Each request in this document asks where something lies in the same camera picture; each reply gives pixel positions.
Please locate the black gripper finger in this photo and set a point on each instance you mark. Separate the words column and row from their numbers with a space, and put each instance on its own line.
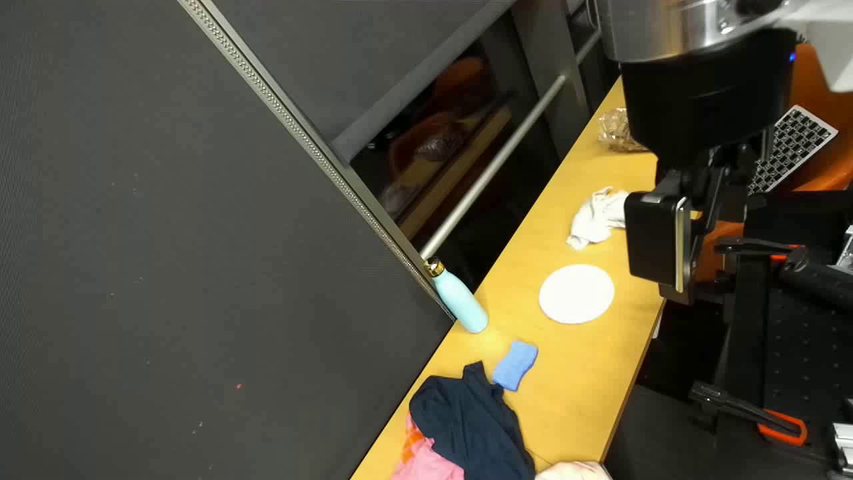
column 726, row 181
column 658, row 244

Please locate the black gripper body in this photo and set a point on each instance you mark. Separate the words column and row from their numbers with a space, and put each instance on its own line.
column 710, row 96

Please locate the white towel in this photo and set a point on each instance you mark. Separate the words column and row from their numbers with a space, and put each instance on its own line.
column 597, row 217

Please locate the white round plate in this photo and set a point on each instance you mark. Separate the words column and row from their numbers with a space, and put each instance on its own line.
column 577, row 294

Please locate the blue sponge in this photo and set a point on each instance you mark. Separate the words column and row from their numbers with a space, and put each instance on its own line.
column 515, row 362

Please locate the clear bag of snacks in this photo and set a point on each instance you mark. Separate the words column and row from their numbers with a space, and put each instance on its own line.
column 619, row 132

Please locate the orange chair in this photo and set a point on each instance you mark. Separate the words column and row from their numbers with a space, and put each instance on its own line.
column 816, row 88

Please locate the black mounting stand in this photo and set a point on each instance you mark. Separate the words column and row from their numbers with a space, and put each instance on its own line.
column 800, row 354

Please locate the metal handrail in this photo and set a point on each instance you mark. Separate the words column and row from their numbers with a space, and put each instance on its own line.
column 497, row 161

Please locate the light blue bottle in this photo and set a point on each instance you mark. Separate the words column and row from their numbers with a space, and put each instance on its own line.
column 466, row 305

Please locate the cream white cloth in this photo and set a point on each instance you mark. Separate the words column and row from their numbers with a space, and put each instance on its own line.
column 575, row 469

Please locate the navy blue cloth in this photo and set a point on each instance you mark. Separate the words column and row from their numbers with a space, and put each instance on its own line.
column 470, row 428

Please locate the pink cloth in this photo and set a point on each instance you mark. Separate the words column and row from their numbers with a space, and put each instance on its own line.
column 430, row 466

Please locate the small dark grey blind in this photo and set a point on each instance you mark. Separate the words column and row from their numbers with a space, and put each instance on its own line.
column 355, row 53

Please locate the aluminium blind edge bar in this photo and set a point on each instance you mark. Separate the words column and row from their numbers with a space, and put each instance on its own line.
column 297, row 112

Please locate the large dark grey blind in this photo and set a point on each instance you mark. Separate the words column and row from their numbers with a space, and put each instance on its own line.
column 178, row 222

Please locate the grey window frame post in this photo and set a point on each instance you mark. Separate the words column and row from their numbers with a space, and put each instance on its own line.
column 551, row 53

